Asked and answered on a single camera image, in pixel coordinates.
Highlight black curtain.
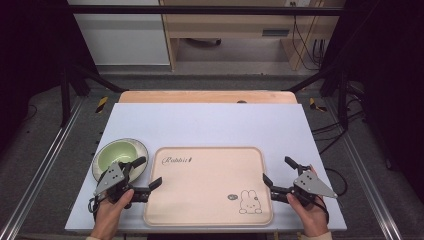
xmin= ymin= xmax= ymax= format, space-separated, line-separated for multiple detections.
xmin=0 ymin=0 xmax=101 ymax=154
xmin=319 ymin=0 xmax=424 ymax=194

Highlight white wall socket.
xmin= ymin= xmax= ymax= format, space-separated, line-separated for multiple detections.
xmin=284 ymin=0 xmax=313 ymax=8

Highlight yellow black tape piece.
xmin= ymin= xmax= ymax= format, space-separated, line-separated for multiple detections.
xmin=95 ymin=96 xmax=110 ymax=115
xmin=308 ymin=97 xmax=328 ymax=113

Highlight black metal frame stand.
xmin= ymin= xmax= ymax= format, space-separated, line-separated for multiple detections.
xmin=59 ymin=62 xmax=130 ymax=128
xmin=282 ymin=64 xmax=350 ymax=132

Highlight light wooden desk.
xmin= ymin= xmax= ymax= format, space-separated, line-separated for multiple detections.
xmin=158 ymin=0 xmax=346 ymax=72

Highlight black floor cables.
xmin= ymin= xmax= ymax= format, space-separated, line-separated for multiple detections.
xmin=310 ymin=84 xmax=367 ymax=156

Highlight person's right hand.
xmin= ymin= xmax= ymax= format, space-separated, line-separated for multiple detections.
xmin=285 ymin=164 xmax=330 ymax=238

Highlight aluminium floor rail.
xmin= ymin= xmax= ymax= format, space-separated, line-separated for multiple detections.
xmin=323 ymin=97 xmax=405 ymax=240
xmin=0 ymin=96 xmax=85 ymax=240

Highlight green ceramic bowl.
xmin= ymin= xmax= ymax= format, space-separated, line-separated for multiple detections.
xmin=91 ymin=137 xmax=150 ymax=184

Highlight black hanging cables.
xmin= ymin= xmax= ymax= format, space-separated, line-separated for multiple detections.
xmin=289 ymin=1 xmax=327 ymax=72

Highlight white cabinet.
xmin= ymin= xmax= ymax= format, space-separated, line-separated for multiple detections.
xmin=66 ymin=0 xmax=171 ymax=67

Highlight person's left hand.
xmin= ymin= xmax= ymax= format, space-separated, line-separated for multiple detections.
xmin=90 ymin=188 xmax=135 ymax=239

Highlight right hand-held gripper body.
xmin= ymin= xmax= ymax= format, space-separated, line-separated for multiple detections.
xmin=270 ymin=164 xmax=339 ymax=207

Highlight wooden table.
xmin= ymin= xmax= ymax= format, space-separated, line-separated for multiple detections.
xmin=118 ymin=90 xmax=299 ymax=105

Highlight beige tray with rabbit print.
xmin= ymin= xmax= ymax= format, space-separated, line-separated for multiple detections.
xmin=142 ymin=146 xmax=275 ymax=228

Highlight black horizontal frame bar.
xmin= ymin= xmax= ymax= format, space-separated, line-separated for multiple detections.
xmin=68 ymin=4 xmax=345 ymax=17

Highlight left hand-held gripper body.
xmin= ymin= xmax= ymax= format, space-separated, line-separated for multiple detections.
xmin=93 ymin=161 xmax=151 ymax=210

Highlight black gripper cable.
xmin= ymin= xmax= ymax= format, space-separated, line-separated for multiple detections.
xmin=316 ymin=167 xmax=349 ymax=224
xmin=87 ymin=195 xmax=103 ymax=222

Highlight white board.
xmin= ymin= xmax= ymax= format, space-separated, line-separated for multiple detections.
xmin=64 ymin=102 xmax=348 ymax=233

